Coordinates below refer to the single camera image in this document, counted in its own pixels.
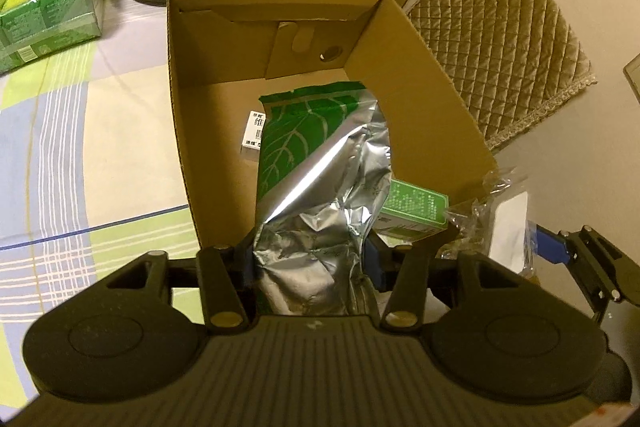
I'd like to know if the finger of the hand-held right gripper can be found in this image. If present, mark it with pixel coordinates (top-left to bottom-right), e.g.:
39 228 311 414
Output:
526 221 635 308

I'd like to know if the checked tablecloth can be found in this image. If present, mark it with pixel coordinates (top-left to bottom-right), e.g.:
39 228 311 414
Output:
0 0 261 408

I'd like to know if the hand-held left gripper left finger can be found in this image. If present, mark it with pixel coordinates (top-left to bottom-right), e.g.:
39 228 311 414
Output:
102 232 258 333

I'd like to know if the clear plastic container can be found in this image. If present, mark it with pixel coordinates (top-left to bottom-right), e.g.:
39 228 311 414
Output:
440 167 538 280

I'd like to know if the beige wall plate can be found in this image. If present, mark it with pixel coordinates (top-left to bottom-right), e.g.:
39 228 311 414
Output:
622 56 640 100

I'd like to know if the silver green foil bag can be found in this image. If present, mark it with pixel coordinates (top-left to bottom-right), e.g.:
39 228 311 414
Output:
245 82 393 317

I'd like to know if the small white green medicine box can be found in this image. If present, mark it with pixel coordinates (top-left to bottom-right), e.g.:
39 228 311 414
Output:
240 109 271 162

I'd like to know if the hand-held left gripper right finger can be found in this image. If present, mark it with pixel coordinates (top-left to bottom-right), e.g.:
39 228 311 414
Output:
362 234 536 333

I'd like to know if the brown cardboard box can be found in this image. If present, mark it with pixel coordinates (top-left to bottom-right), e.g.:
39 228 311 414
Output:
166 0 501 258

